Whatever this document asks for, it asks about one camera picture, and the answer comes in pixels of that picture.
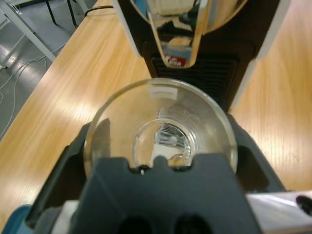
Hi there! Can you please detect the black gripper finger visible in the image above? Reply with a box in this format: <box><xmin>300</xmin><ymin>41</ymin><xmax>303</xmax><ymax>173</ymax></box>
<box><xmin>31</xmin><ymin>123</ymin><xmax>90</xmax><ymax>221</ymax></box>
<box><xmin>228</xmin><ymin>114</ymin><xmax>286</xmax><ymax>195</ymax></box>

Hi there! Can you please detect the clear drinking glass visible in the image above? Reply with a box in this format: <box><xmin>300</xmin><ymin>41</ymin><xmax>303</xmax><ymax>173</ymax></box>
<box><xmin>83</xmin><ymin>78</ymin><xmax>239</xmax><ymax>175</ymax></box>

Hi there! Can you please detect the white capsule coffee machine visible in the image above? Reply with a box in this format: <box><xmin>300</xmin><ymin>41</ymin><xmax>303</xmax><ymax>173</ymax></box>
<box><xmin>112</xmin><ymin>0</ymin><xmax>291</xmax><ymax>113</ymax></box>

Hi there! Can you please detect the blue plastic tray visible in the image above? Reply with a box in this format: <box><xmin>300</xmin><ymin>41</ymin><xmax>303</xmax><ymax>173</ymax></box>
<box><xmin>6</xmin><ymin>204</ymin><xmax>34</xmax><ymax>234</ymax></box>

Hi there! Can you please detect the metal drip tray grille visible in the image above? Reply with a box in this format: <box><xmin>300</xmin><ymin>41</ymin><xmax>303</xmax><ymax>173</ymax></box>
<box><xmin>149</xmin><ymin>54</ymin><xmax>239</xmax><ymax>103</ymax></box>

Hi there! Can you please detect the white metal table leg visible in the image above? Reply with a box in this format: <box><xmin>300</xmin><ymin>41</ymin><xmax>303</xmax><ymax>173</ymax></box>
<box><xmin>0</xmin><ymin>0</ymin><xmax>57</xmax><ymax>71</ymax></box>

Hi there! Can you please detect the white floor cable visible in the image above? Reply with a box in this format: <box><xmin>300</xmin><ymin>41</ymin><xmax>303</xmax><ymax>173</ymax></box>
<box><xmin>0</xmin><ymin>55</ymin><xmax>47</xmax><ymax>127</ymax></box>

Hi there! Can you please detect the black power cable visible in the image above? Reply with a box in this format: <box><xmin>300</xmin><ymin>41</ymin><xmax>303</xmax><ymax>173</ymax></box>
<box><xmin>84</xmin><ymin>4</ymin><xmax>115</xmax><ymax>17</ymax></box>

